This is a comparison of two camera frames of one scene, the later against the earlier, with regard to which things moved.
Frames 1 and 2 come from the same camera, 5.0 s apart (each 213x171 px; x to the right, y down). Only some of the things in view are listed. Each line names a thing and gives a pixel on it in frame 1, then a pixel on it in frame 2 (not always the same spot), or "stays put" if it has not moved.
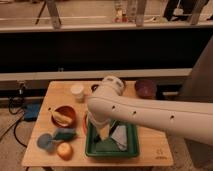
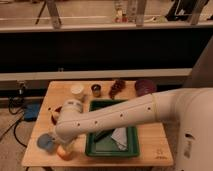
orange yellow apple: [65, 151] stays put
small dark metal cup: [94, 87] stays put
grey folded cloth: [119, 136] stays put
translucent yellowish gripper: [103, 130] -> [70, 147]
